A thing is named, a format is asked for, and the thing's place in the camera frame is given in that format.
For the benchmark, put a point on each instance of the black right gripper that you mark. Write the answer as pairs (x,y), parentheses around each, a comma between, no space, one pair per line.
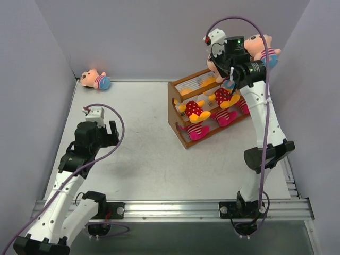
(221,65)

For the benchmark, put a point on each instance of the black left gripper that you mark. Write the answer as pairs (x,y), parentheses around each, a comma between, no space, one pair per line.
(109,136)

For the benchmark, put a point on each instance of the black hair boy plush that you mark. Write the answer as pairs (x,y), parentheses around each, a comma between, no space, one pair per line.
(225,82)

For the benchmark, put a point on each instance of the yellow fox plush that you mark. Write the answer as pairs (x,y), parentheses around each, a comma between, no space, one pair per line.
(223,94)
(192,107)

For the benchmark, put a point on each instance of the white pink plush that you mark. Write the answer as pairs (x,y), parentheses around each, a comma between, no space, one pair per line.
(242,105)
(224,117)
(196,131)

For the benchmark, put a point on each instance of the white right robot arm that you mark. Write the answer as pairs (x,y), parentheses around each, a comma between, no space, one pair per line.
(243,66)

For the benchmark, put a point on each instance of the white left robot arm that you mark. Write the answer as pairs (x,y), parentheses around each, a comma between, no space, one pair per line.
(52,230)

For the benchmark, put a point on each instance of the wooden toy shelf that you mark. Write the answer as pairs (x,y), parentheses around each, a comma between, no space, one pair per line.
(186,88)

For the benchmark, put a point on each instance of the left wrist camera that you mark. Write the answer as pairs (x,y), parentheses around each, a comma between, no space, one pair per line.
(95,114)

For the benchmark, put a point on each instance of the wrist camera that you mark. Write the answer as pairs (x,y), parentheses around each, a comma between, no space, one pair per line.
(95,114)
(216,39)

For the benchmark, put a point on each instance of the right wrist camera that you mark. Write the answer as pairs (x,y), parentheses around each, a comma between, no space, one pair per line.
(216,39)

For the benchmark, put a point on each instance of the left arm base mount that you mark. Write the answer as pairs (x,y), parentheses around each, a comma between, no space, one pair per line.
(115,211)

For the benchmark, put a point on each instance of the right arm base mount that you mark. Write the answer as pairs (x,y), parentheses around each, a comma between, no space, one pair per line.
(240,209)

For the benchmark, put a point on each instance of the aluminium table edge rail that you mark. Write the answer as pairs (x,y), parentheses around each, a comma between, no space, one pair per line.
(205,210)

